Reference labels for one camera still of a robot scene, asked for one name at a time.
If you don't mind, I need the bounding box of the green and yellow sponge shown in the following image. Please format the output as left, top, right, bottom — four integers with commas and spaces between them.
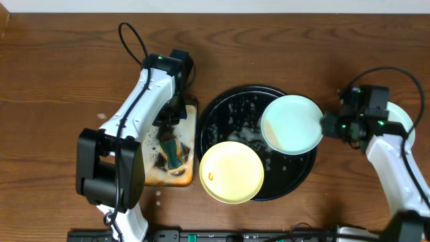
160, 138, 185, 177

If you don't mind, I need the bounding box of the rectangular soapy black tray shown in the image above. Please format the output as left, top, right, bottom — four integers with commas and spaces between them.
142, 97, 198, 187

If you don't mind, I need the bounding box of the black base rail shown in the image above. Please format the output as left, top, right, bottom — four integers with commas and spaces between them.
66, 229, 340, 242

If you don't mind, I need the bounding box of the mint plate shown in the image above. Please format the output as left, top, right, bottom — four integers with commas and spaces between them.
387, 102, 413, 136
261, 95, 323, 155

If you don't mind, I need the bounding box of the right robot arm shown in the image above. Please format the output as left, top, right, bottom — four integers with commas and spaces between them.
320, 85, 429, 241

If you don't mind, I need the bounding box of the yellow plate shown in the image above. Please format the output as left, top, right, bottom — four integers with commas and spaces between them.
199, 141, 264, 204

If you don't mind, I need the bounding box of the round black tray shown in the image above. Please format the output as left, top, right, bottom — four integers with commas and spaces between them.
195, 85, 317, 201

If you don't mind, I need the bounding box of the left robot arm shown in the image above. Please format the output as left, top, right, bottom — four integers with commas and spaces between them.
75, 49, 194, 241

